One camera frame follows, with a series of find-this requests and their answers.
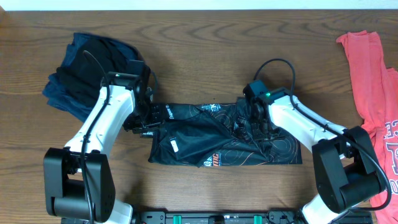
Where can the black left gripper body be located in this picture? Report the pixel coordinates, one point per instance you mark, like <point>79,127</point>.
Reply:
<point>147,119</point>

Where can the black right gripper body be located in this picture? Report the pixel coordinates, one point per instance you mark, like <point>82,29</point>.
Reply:
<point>265,132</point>

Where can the black printed cycling jersey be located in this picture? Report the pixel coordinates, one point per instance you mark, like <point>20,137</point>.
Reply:
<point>214,135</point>

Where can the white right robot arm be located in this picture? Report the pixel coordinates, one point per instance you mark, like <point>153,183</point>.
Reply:
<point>347,171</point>

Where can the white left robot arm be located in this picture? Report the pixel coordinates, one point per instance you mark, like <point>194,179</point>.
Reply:
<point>78,180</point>

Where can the navy blue folded garment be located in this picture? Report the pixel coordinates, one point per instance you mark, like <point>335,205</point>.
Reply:
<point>57,94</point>

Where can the black folded garment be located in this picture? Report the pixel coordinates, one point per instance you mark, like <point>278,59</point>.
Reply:
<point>85,61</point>

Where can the red folded garment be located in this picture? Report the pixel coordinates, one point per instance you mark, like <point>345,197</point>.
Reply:
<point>374,88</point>

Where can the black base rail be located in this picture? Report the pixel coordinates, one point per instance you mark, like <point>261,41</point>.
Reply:
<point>157,217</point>

